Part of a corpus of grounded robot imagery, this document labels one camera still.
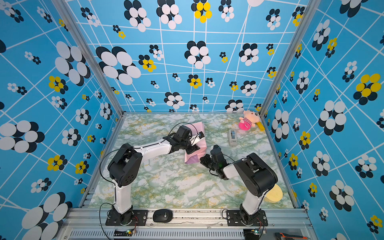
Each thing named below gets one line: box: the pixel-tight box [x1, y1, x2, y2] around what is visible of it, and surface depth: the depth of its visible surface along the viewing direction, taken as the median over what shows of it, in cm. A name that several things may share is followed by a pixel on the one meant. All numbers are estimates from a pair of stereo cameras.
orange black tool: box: [275, 232, 309, 240], surface depth 69 cm
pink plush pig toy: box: [238, 110, 261, 131], surface depth 110 cm
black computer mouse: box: [152, 209, 173, 223], surface depth 75 cm
